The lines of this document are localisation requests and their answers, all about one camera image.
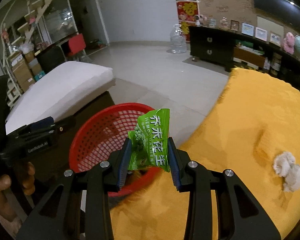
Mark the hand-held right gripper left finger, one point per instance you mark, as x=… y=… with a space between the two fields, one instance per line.
x=123 y=162

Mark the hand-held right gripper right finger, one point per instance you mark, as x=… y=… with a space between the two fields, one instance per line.
x=173 y=165

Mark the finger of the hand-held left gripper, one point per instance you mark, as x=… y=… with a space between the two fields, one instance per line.
x=62 y=127
x=42 y=123

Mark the red mesh basket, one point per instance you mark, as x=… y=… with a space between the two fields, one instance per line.
x=100 y=140

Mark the green snack packet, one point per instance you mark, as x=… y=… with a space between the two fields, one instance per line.
x=150 y=140

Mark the person's left hand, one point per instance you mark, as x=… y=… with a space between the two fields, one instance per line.
x=0 y=183

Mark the white cushioned bench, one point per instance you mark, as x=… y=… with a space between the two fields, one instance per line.
x=60 y=85

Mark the stack of cardboard boxes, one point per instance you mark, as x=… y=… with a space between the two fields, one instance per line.
x=22 y=72

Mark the black chair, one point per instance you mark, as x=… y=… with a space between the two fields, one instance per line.
x=51 y=57

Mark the yellow tablecloth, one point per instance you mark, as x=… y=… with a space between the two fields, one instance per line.
x=240 y=130

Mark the red chair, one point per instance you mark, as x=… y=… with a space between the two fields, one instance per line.
x=76 y=42

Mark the wooden shelf rack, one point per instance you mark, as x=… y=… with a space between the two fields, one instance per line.
x=32 y=12

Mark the white crumpled tissue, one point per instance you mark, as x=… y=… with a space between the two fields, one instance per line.
x=288 y=170

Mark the black cabinet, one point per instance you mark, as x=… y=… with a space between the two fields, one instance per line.
x=205 y=47

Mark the empty clear water bottle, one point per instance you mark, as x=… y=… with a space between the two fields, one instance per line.
x=178 y=38

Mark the small white bottles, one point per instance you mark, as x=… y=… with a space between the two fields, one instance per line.
x=266 y=63

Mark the green flat package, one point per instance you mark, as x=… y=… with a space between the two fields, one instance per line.
x=245 y=43

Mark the glass jar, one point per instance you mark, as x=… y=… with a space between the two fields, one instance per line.
x=276 y=63

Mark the small plush toys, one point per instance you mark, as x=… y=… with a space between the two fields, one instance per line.
x=198 y=20

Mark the glass dome ornament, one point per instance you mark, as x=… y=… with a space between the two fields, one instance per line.
x=223 y=23

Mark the red floral poster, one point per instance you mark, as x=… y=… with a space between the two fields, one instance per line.
x=187 y=10

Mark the pink plush toy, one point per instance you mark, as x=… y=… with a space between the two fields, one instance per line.
x=288 y=42

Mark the white board panel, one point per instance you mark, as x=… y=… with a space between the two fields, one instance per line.
x=268 y=26

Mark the small brown picture frame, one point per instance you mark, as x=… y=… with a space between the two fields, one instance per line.
x=234 y=25

